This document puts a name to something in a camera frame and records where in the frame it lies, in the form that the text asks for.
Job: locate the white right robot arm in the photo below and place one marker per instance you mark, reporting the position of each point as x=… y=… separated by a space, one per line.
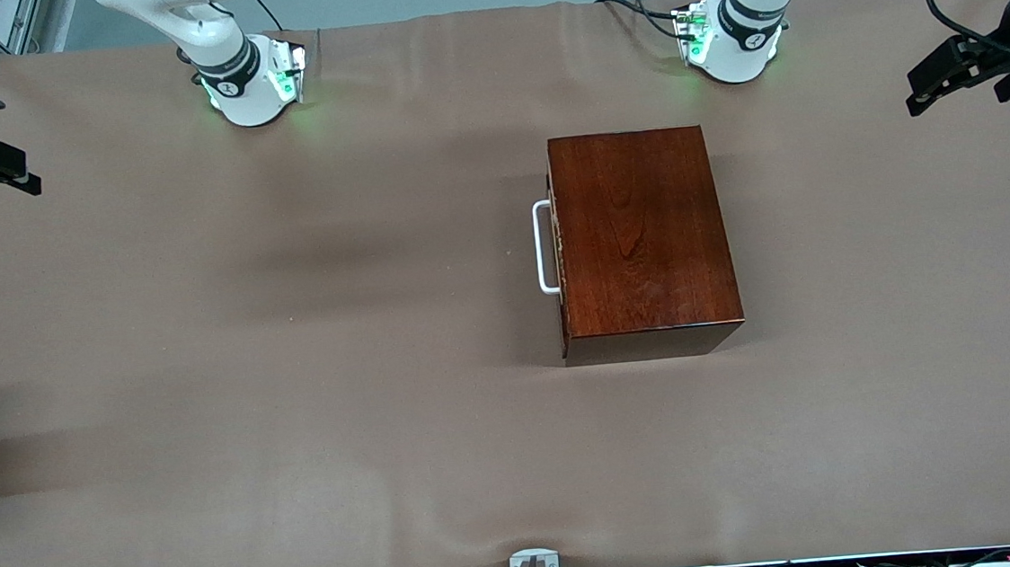
x=247 y=96

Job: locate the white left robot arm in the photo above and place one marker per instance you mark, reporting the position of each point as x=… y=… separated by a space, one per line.
x=734 y=49

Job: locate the dark brown wooden cabinet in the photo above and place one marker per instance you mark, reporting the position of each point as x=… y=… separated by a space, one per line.
x=645 y=236

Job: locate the brown table cloth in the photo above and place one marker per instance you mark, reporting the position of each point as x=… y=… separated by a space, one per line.
x=296 y=381

